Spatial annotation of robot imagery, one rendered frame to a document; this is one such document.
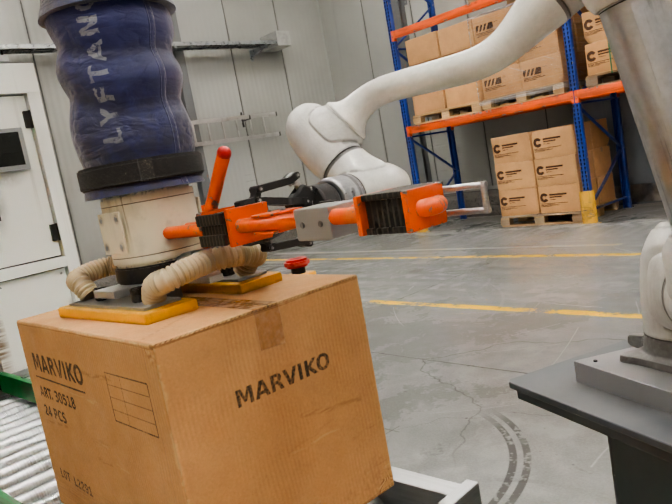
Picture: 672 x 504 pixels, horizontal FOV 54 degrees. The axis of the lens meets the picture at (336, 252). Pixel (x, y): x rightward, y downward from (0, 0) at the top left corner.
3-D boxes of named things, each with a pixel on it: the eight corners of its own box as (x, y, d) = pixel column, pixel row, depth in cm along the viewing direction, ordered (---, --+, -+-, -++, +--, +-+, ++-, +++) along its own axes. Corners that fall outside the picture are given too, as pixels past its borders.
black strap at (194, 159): (60, 198, 123) (55, 176, 123) (168, 180, 139) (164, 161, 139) (117, 185, 107) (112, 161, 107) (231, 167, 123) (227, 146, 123)
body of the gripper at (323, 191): (337, 177, 117) (299, 185, 110) (346, 224, 118) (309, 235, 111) (309, 182, 122) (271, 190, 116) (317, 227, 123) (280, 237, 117)
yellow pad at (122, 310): (58, 317, 128) (52, 292, 127) (106, 303, 135) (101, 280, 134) (146, 326, 104) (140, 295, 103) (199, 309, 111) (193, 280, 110)
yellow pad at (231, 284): (145, 292, 141) (140, 269, 141) (185, 280, 148) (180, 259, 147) (242, 295, 117) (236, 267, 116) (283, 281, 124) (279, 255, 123)
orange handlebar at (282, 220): (80, 250, 141) (76, 233, 141) (198, 223, 162) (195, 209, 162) (429, 224, 76) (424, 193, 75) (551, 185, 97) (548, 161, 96)
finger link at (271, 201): (310, 205, 114) (310, 197, 114) (259, 203, 106) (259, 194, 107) (295, 207, 117) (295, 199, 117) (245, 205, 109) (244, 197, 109)
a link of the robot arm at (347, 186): (370, 219, 121) (348, 226, 117) (335, 223, 128) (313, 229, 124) (361, 170, 120) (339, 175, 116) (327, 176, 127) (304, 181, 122)
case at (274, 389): (60, 502, 140) (15, 320, 134) (219, 428, 166) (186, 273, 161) (210, 611, 95) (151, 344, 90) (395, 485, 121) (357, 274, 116)
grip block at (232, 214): (198, 250, 107) (190, 214, 106) (245, 238, 113) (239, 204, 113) (229, 248, 101) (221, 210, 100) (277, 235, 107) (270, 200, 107)
